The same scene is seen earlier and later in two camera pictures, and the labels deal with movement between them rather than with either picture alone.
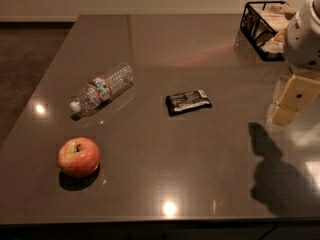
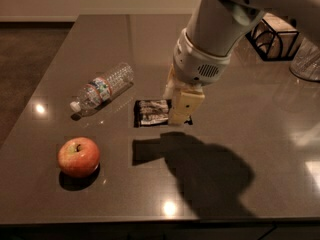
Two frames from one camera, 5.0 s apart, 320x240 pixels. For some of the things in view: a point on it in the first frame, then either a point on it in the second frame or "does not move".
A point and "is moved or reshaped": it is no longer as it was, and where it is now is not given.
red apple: x=78 y=157 does not move
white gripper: x=304 y=39 -> x=194 y=65
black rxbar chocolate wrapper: x=182 y=103 is moved or reshaped
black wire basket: x=264 y=24 does not move
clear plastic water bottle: x=102 y=88 does not move
